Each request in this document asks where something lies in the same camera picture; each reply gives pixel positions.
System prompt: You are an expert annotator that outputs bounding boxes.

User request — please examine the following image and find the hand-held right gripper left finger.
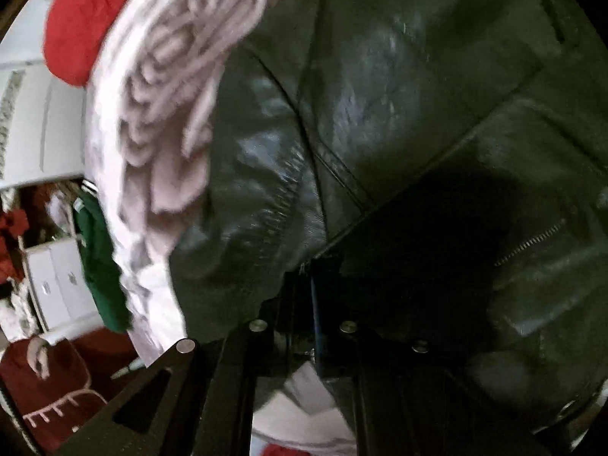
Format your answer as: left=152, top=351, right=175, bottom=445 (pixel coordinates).
left=57, top=256, right=344, bottom=456

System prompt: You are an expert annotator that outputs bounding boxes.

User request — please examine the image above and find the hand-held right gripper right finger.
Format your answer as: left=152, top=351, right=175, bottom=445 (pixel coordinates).
left=325, top=318, right=552, bottom=456

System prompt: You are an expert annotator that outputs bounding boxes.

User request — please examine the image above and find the black leather jacket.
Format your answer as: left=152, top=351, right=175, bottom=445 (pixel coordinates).
left=168, top=0, right=608, bottom=440

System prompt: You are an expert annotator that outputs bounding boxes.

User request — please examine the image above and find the person's left hand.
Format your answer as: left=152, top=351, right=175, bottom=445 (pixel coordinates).
left=27, top=336, right=50, bottom=381

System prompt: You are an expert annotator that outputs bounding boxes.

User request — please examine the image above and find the green garment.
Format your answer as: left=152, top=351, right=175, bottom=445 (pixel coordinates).
left=71, top=190, right=135, bottom=334

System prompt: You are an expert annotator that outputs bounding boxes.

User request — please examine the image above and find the red cloth with white trim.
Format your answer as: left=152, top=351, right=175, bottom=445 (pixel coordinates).
left=0, top=328, right=146, bottom=455

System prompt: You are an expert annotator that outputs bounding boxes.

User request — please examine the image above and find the white cabinet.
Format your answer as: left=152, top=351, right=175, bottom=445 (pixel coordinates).
left=0, top=0, right=98, bottom=190

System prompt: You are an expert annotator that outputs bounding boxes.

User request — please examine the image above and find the red garment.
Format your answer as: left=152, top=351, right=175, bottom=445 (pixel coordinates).
left=43, top=0, right=166, bottom=89

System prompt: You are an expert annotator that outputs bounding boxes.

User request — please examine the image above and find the white cable knit sweater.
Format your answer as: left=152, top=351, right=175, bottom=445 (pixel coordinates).
left=84, top=0, right=312, bottom=367

